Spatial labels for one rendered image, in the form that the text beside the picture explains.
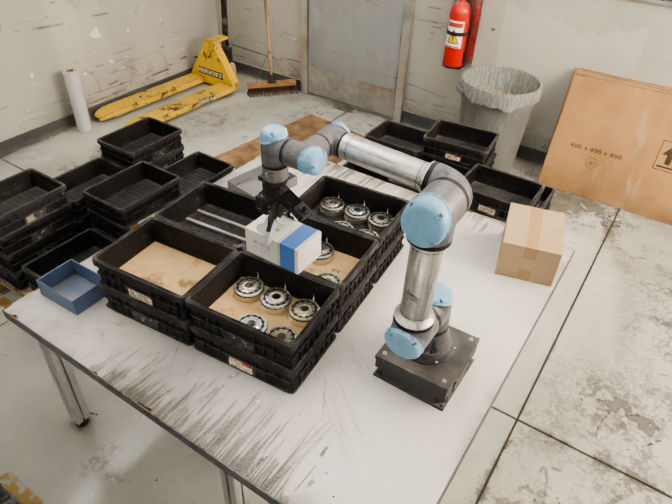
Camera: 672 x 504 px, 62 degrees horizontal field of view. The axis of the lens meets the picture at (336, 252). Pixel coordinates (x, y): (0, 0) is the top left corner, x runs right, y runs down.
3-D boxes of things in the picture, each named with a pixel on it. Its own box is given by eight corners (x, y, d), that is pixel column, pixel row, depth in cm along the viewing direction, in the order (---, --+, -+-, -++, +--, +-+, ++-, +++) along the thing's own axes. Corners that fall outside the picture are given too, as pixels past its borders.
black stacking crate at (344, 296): (377, 265, 210) (379, 241, 203) (339, 314, 189) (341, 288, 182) (286, 233, 224) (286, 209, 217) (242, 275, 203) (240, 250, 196)
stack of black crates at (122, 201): (155, 226, 337) (142, 159, 309) (192, 244, 325) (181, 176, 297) (99, 260, 311) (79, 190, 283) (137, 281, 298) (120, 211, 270)
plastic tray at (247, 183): (270, 169, 285) (269, 161, 282) (297, 184, 274) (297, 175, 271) (227, 189, 269) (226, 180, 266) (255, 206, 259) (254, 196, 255)
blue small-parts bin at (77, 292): (111, 292, 210) (107, 278, 206) (77, 315, 200) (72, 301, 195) (75, 272, 218) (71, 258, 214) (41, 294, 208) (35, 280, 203)
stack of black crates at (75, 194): (111, 204, 354) (99, 156, 333) (144, 221, 341) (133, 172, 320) (54, 235, 327) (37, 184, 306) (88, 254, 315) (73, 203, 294)
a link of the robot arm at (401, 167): (491, 168, 142) (330, 109, 161) (473, 187, 135) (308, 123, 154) (480, 205, 149) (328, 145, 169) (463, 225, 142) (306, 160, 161)
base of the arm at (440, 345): (460, 341, 182) (464, 319, 176) (432, 368, 173) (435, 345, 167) (422, 319, 190) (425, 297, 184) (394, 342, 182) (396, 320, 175)
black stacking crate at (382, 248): (407, 225, 231) (411, 202, 224) (377, 265, 211) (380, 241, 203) (323, 198, 245) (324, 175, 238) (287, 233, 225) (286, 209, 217)
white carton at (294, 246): (320, 254, 177) (321, 231, 171) (298, 274, 169) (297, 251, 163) (270, 232, 185) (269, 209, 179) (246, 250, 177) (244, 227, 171)
